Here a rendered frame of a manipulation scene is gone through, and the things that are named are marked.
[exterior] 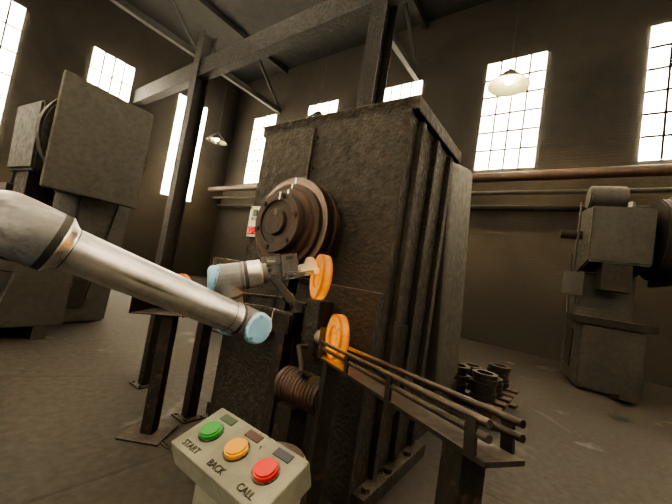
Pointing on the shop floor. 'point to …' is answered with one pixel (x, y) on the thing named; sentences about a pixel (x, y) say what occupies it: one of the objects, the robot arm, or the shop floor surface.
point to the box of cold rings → (35, 301)
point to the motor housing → (294, 404)
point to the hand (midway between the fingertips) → (321, 271)
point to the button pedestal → (210, 450)
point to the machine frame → (358, 279)
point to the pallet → (486, 386)
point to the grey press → (82, 168)
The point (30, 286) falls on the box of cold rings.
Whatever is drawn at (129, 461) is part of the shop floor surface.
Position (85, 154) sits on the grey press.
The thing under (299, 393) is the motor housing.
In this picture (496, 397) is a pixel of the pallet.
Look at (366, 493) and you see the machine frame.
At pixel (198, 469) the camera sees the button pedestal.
